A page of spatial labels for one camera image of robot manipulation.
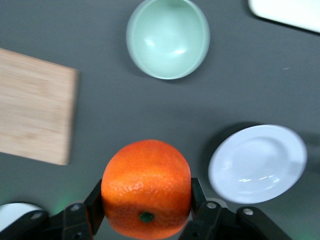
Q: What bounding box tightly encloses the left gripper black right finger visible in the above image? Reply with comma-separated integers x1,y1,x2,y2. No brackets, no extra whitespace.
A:
179,177,241,240

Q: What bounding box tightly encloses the orange fruit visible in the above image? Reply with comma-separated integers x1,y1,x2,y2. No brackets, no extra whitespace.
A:
100,139,193,238

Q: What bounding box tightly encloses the white round plate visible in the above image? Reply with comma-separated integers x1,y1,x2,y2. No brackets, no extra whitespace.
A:
207,124,308,205

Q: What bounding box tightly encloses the mint green bowl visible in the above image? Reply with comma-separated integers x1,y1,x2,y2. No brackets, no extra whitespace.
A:
125,0,211,81

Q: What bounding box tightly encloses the cream tray with bear print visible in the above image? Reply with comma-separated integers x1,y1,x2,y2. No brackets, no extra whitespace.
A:
248,0,320,35

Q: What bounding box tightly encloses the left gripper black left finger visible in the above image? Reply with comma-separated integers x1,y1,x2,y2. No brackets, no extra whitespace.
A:
62,178,105,240

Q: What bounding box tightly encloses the wooden cutting board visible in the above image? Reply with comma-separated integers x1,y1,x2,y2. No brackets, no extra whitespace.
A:
0,47,80,166

